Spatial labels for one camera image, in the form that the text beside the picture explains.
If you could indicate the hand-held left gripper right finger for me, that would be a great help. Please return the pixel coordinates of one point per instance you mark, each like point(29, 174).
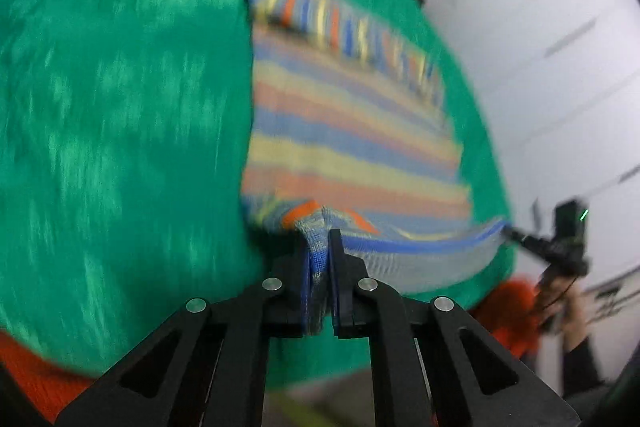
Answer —
point(337, 279)

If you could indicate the white wardrobe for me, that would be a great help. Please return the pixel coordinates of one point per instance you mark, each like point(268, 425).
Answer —
point(550, 32)

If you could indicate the person's right hand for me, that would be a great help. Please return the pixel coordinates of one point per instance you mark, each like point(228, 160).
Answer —
point(562, 302)

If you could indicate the green velvet blanket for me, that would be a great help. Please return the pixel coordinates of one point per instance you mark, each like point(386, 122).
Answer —
point(125, 107)

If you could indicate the orange fleece blanket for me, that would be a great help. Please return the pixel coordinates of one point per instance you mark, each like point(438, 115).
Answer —
point(30, 372)

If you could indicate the striped knit sweater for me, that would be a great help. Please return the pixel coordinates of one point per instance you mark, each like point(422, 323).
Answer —
point(350, 147)

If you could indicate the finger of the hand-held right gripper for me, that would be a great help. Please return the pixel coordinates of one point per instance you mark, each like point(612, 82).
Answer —
point(525, 239)

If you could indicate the person's right forearm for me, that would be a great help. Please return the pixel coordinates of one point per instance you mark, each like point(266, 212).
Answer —
point(580, 367)

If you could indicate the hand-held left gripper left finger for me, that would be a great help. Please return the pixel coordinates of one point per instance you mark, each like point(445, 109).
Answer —
point(300, 302)

